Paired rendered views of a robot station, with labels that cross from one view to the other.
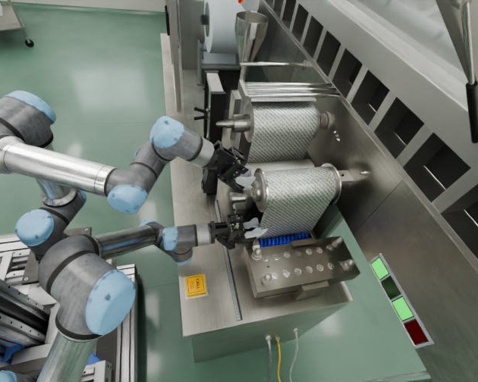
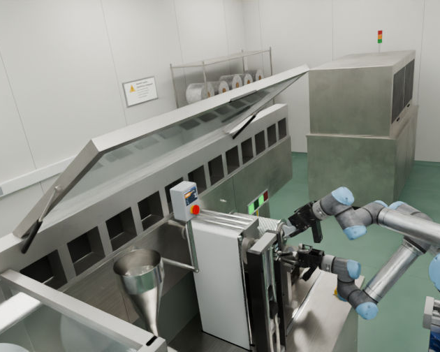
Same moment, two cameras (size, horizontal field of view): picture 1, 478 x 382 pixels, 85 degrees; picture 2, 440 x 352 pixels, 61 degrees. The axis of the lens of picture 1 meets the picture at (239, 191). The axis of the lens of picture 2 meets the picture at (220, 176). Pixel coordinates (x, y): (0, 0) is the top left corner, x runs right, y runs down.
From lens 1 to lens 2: 189 cm
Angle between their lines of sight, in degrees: 94
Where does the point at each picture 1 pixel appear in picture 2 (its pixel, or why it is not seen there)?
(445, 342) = (266, 182)
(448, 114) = (224, 142)
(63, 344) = not seen: hidden behind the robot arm
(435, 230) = (246, 168)
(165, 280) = not seen: outside the picture
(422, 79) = (211, 144)
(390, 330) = not seen: hidden behind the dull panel
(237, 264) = (304, 288)
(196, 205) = (304, 343)
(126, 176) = (374, 204)
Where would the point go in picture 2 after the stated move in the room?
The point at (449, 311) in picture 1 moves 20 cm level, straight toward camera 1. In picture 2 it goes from (262, 176) to (295, 179)
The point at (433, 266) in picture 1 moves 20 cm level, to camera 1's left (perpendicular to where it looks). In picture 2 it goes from (253, 176) to (279, 184)
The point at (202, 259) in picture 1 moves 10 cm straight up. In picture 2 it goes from (328, 302) to (327, 284)
